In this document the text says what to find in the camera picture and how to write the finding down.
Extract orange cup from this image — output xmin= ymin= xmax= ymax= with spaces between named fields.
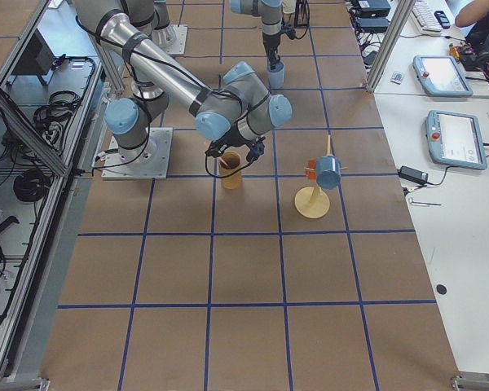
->
xmin=305 ymin=159 xmax=317 ymax=181

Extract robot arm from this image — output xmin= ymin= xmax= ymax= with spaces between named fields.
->
xmin=74 ymin=1 xmax=293 ymax=163
xmin=230 ymin=0 xmax=284 ymax=72

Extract black power adapter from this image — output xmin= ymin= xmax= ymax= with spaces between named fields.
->
xmin=398 ymin=165 xmax=429 ymax=185

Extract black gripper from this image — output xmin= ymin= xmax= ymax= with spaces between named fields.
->
xmin=205 ymin=120 xmax=264 ymax=157
xmin=262 ymin=34 xmax=280 ymax=70

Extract black wire mug rack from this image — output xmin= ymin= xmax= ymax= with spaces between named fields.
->
xmin=281 ymin=0 xmax=311 ymax=28

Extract light blue cup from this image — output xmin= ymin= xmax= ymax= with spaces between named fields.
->
xmin=267 ymin=61 xmax=285 ymax=90

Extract teach pendant near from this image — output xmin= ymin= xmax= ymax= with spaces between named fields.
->
xmin=425 ymin=110 xmax=487 ymax=170

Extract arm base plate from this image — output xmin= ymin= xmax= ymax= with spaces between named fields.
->
xmin=101 ymin=127 xmax=174 ymax=180
xmin=162 ymin=24 xmax=188 ymax=55

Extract teach pendant far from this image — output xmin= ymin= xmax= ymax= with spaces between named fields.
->
xmin=412 ymin=55 xmax=474 ymax=98

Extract wooden mug tree stand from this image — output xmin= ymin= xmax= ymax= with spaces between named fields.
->
xmin=294 ymin=134 xmax=346 ymax=219

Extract pink chopstick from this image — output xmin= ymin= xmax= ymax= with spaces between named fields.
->
xmin=204 ymin=141 xmax=230 ymax=169

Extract blue cup on stand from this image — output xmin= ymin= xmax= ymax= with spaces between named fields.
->
xmin=315 ymin=156 xmax=341 ymax=190

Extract teach pendant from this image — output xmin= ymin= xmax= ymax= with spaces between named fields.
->
xmin=412 ymin=55 xmax=474 ymax=98
xmin=425 ymin=110 xmax=487 ymax=170

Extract bamboo cylinder holder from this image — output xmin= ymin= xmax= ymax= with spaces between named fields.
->
xmin=218 ymin=152 xmax=242 ymax=190

